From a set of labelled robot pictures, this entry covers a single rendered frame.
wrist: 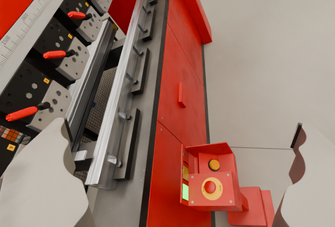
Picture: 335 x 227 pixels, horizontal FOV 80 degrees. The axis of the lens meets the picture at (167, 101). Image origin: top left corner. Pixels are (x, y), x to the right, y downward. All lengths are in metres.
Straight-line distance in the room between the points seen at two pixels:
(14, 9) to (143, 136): 0.57
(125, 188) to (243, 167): 0.98
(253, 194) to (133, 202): 0.83
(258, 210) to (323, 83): 1.03
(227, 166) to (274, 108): 0.98
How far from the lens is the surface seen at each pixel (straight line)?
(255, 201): 1.39
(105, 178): 0.79
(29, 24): 0.72
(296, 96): 1.78
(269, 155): 1.58
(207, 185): 0.73
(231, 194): 0.74
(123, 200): 0.79
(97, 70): 1.26
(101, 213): 0.85
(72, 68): 0.74
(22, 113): 0.57
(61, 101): 0.68
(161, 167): 0.88
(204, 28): 2.30
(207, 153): 0.84
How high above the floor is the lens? 1.49
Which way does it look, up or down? 46 degrees down
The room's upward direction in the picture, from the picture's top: 40 degrees counter-clockwise
